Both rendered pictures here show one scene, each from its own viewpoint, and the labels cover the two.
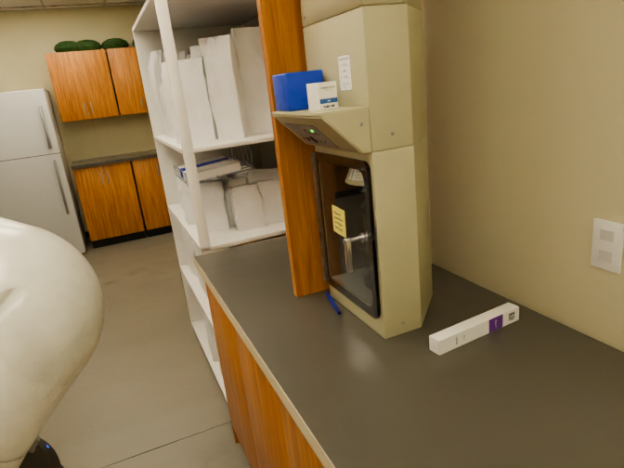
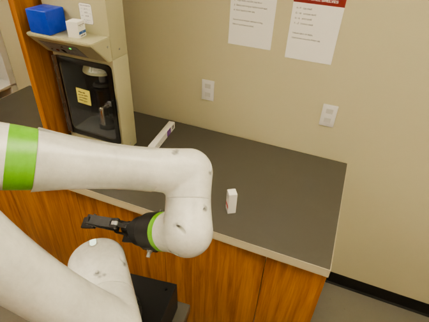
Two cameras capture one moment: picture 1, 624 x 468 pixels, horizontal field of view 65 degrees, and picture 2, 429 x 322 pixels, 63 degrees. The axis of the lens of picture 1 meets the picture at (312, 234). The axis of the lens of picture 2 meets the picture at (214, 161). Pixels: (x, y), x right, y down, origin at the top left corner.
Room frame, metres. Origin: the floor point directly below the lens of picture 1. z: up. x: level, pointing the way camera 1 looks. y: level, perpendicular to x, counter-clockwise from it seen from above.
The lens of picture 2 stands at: (-0.20, 0.61, 1.95)
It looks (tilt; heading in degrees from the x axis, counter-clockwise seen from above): 36 degrees down; 312
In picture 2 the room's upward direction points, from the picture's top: 3 degrees clockwise
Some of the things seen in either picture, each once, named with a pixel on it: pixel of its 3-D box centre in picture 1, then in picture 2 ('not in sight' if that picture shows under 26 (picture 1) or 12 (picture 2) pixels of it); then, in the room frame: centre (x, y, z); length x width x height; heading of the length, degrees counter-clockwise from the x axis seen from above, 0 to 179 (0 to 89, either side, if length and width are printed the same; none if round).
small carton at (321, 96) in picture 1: (322, 96); (76, 28); (1.17, -0.06, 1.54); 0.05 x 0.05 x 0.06; 30
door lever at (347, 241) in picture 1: (354, 253); (105, 114); (1.12, -0.10, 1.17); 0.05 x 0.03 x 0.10; 111
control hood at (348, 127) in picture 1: (317, 130); (69, 46); (1.21, -0.04, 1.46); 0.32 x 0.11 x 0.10; 22
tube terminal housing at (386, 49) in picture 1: (384, 172); (102, 64); (1.28, -0.21, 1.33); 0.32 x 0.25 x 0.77; 22
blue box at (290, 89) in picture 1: (298, 90); (46, 19); (1.30, -0.01, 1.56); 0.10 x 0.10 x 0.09; 22
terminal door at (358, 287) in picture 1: (344, 230); (89, 101); (1.23, -0.09, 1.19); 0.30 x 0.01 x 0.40; 21
